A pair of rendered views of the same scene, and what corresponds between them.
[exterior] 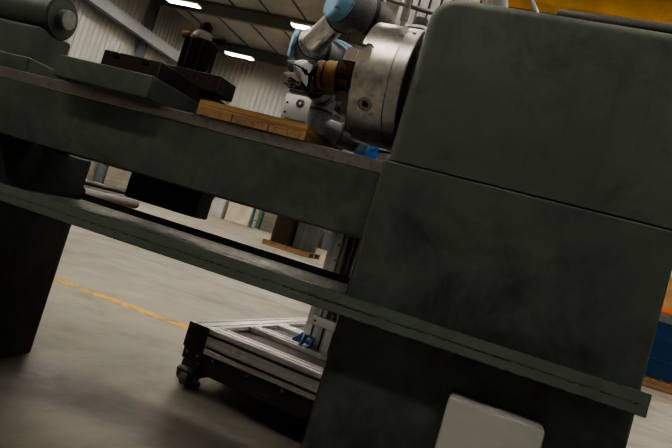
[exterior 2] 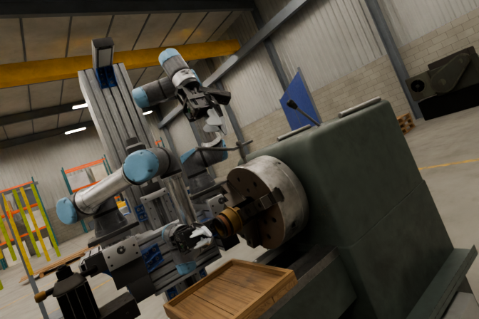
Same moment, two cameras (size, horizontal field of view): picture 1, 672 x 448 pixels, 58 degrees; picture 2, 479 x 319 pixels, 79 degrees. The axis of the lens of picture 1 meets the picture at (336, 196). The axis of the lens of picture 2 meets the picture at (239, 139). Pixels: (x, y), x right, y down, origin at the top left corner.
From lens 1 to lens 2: 134 cm
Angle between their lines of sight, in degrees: 52
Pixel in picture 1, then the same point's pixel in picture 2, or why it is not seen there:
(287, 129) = (285, 287)
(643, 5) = (71, 65)
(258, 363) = not seen: outside the picture
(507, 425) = (469, 307)
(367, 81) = (291, 211)
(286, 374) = not seen: outside the picture
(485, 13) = (329, 133)
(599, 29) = (363, 115)
